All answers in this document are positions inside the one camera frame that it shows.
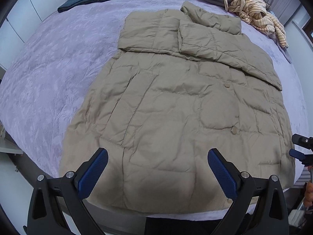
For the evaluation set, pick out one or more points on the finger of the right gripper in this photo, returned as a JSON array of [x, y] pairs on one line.
[[305, 159], [302, 141]]

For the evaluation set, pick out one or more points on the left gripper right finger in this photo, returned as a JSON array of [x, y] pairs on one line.
[[258, 204]]

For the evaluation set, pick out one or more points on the grey curtain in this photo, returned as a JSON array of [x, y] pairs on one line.
[[284, 9]]

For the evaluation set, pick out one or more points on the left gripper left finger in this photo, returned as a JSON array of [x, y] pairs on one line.
[[45, 215]]

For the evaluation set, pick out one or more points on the purple bed blanket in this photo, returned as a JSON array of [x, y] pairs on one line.
[[48, 81]]

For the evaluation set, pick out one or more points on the brown and cream striped garment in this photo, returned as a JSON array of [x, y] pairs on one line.
[[257, 13]]

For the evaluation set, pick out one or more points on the beige puffer coat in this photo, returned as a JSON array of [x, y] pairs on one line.
[[181, 83]]

